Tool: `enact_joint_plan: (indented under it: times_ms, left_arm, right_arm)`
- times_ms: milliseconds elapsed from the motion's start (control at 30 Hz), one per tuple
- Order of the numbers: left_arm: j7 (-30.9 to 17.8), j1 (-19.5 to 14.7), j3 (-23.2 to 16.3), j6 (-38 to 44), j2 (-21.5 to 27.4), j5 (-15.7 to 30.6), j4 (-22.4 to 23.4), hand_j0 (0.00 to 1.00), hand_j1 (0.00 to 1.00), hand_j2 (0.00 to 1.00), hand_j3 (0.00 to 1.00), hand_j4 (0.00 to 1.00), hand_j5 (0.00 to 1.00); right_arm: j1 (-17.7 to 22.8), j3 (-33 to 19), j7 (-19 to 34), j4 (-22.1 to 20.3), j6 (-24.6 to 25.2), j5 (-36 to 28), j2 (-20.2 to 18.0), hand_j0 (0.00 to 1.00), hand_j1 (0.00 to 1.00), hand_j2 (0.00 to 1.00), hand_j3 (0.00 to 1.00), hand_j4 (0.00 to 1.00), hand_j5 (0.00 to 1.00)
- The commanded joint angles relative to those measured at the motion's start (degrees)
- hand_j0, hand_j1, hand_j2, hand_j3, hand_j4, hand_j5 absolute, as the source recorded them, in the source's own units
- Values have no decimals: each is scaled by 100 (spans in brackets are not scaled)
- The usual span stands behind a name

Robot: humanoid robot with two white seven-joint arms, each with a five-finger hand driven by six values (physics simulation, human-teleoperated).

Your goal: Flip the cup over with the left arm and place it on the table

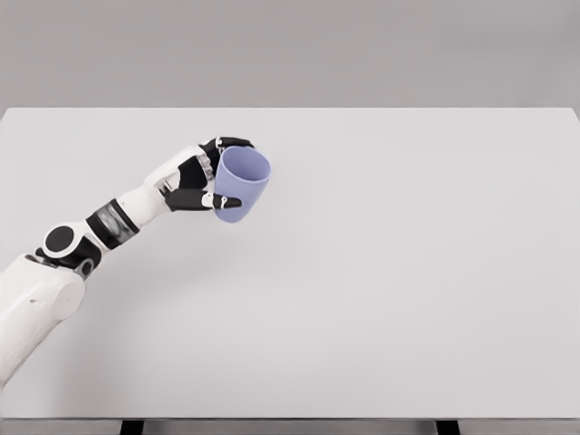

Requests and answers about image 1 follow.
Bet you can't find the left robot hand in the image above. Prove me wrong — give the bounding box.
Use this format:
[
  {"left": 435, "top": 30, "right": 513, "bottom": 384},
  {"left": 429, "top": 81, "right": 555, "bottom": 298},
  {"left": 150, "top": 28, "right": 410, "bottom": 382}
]
[{"left": 143, "top": 135, "right": 256, "bottom": 214}]

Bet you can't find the lavender blue cup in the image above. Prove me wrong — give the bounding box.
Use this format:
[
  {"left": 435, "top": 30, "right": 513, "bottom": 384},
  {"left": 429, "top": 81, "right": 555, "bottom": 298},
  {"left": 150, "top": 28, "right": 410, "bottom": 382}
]
[{"left": 212, "top": 145, "right": 273, "bottom": 224}]

